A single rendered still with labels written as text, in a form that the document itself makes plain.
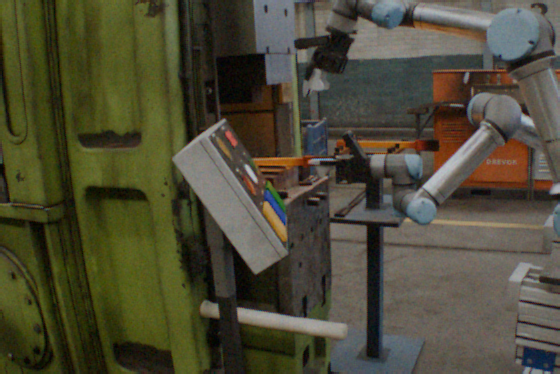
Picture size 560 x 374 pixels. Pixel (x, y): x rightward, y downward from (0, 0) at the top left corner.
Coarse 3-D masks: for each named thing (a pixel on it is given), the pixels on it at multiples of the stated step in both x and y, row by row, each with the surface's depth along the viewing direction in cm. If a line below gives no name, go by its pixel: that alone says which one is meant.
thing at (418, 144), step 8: (344, 144) 206; (360, 144) 203; (368, 144) 201; (376, 144) 200; (384, 144) 199; (392, 144) 197; (400, 144) 196; (408, 144) 194; (416, 144) 192; (424, 144) 192; (432, 144) 191
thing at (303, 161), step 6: (306, 156) 164; (312, 156) 164; (318, 156) 162; (324, 156) 161; (330, 156) 160; (258, 162) 171; (264, 162) 170; (270, 162) 169; (276, 162) 168; (282, 162) 167; (288, 162) 166; (294, 162) 165; (300, 162) 165; (306, 162) 163
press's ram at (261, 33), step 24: (216, 0) 146; (240, 0) 143; (264, 0) 147; (288, 0) 163; (216, 24) 148; (240, 24) 145; (264, 24) 148; (288, 24) 164; (216, 48) 150; (240, 48) 147; (264, 48) 149; (288, 48) 166
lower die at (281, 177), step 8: (264, 168) 168; (272, 168) 167; (280, 168) 166; (296, 168) 174; (272, 176) 160; (280, 176) 163; (288, 176) 168; (296, 176) 175; (272, 184) 158; (280, 184) 163; (288, 184) 169; (296, 184) 175
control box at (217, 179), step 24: (192, 144) 93; (216, 144) 96; (240, 144) 123; (192, 168) 93; (216, 168) 94; (240, 168) 104; (216, 192) 95; (240, 192) 95; (264, 192) 114; (216, 216) 96; (240, 216) 96; (264, 216) 98; (240, 240) 97; (264, 240) 97; (264, 264) 98
